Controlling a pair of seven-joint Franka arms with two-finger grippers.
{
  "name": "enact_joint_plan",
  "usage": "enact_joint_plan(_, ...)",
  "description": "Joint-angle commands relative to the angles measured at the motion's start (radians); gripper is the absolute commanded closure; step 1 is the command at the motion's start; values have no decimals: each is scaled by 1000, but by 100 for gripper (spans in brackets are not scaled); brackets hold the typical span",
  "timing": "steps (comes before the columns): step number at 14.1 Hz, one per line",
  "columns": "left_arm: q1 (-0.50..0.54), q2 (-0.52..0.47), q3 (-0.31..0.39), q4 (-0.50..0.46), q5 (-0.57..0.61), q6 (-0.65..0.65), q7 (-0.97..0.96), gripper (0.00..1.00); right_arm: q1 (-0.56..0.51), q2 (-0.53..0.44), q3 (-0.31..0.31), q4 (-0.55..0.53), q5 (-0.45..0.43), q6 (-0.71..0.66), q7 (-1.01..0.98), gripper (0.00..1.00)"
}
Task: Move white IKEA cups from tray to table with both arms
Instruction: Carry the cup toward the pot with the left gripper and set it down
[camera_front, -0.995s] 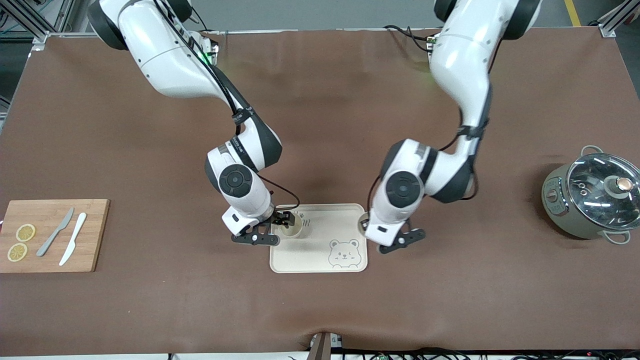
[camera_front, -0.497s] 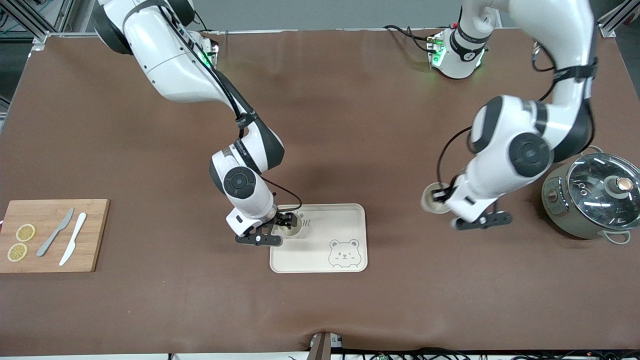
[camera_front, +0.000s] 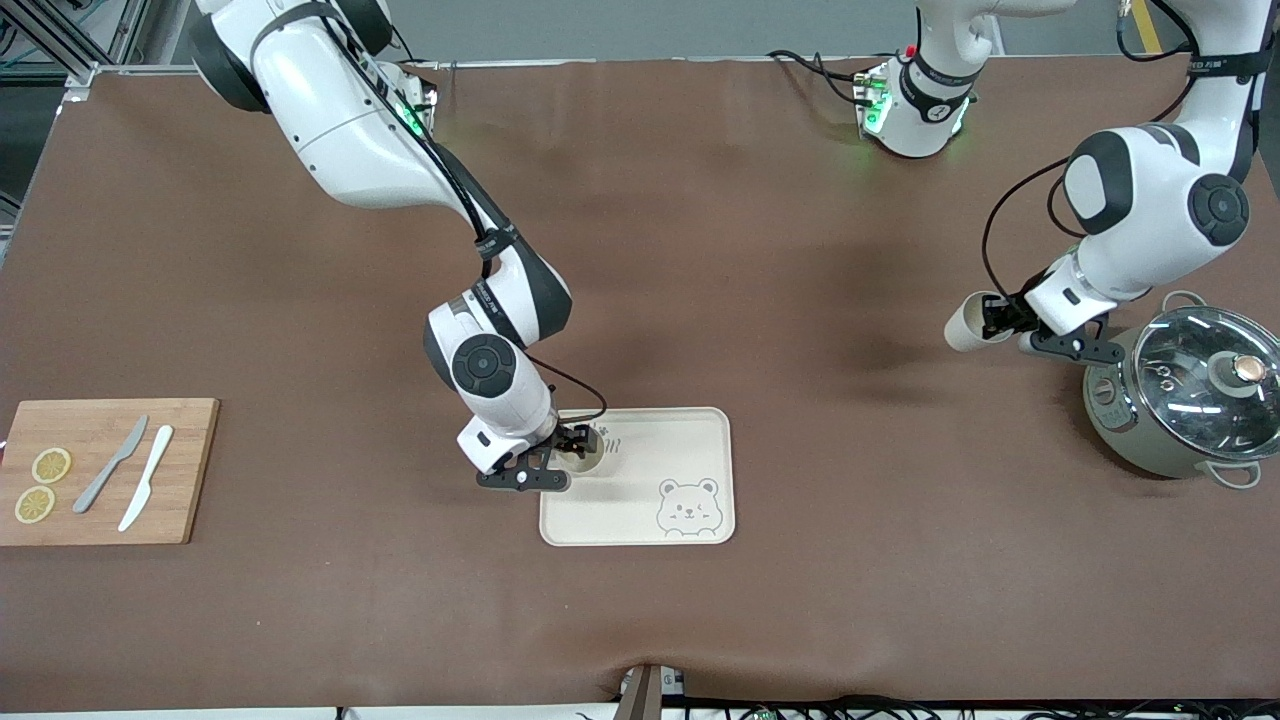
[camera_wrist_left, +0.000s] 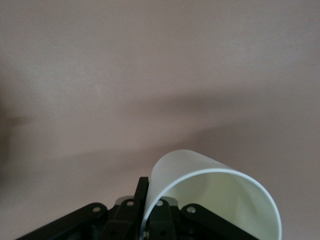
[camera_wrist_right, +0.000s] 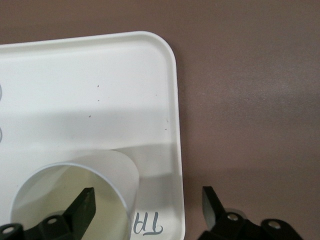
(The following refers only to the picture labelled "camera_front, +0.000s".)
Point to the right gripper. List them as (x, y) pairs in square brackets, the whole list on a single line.
[(572, 441)]

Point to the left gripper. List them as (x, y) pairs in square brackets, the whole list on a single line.
[(1001, 318)]

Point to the white cup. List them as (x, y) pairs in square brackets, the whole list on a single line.
[(592, 463), (962, 325)]

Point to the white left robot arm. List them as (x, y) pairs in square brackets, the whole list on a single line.
[(1150, 210)]

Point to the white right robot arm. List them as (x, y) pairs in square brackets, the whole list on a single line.
[(330, 120)]

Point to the cream bear print tray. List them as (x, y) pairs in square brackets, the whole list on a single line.
[(640, 500)]

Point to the grey-green electric pot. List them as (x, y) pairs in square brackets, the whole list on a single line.
[(1120, 440)]

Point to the glass pot lid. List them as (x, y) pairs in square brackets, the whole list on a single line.
[(1180, 400)]

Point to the brown table cover mat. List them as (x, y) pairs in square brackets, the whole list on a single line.
[(740, 250)]

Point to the wooden cutting board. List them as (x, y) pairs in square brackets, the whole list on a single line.
[(190, 480)]

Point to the white plastic knife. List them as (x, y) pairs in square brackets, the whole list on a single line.
[(149, 470)]

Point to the grey plastic knife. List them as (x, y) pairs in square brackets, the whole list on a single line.
[(133, 437)]

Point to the lemon slice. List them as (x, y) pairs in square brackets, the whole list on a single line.
[(35, 505), (52, 466)]

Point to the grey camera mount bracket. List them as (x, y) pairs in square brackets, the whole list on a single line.
[(645, 695)]

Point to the aluminium frame profile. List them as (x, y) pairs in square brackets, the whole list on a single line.
[(80, 70)]

